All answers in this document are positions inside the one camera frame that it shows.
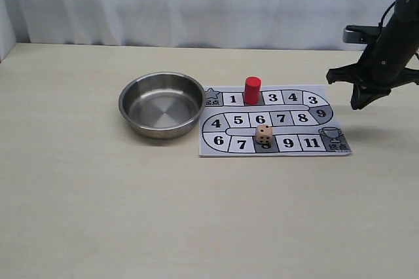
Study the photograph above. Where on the red cylinder game piece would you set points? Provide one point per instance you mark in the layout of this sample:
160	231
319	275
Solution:
251	90

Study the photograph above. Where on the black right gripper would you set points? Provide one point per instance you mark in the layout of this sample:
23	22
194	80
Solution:
383	64

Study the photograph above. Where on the wooden die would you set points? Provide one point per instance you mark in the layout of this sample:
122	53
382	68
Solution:
263	134

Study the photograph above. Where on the stainless steel bowl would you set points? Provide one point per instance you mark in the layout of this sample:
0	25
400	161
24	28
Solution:
162	105

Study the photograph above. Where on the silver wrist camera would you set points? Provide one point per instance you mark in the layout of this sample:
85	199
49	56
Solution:
362	35

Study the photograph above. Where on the paper number game board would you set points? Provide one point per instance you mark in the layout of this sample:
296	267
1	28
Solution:
302	121

